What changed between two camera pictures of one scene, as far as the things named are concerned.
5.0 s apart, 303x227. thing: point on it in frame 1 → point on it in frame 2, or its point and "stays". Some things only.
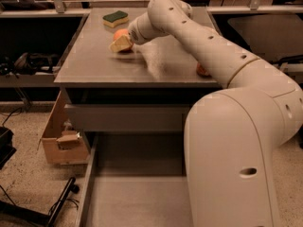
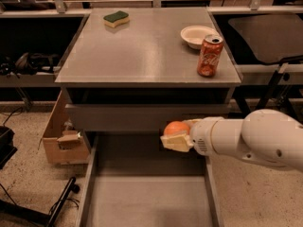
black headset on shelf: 29,63 stays
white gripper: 137,33 → 201,136
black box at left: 7,148 stays
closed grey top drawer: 128,117 stays
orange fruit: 119,32 → 176,127
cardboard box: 61,143 stays
